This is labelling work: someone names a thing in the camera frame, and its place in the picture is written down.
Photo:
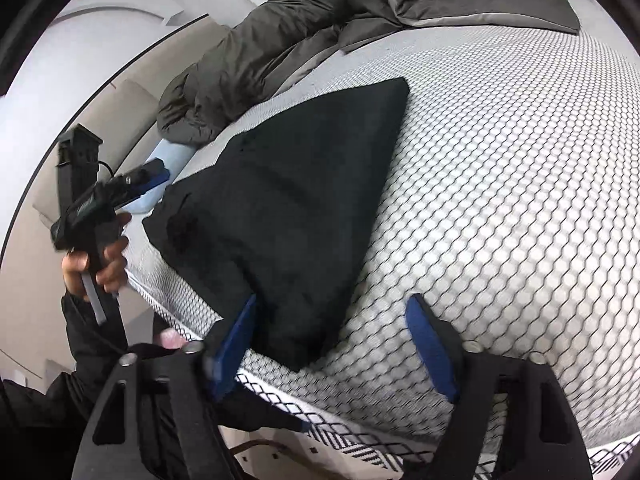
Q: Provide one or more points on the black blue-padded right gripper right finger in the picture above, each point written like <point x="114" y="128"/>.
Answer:
<point x="541" y="439"/>

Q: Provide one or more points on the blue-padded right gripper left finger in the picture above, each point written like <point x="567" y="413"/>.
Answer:
<point x="147" y="176"/>

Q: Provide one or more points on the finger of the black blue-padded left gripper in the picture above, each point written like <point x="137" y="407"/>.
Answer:
<point x="201" y="369"/>

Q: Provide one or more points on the black pants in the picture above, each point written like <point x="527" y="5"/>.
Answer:
<point x="284" y="217"/>

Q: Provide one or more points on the black sleeve forearm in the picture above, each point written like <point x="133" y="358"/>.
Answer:
<point x="41" y="432"/>

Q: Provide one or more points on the person's left hand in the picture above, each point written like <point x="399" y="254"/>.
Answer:
<point x="111" y="277"/>

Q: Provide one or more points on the light blue pillow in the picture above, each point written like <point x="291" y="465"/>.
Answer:
<point x="175" y="156"/>

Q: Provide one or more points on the grey-green duvet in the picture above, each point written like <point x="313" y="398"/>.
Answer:
<point x="281" y="41"/>

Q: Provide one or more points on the white honeycomb-pattern bed sheet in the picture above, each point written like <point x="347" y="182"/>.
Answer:
<point x="513" y="203"/>

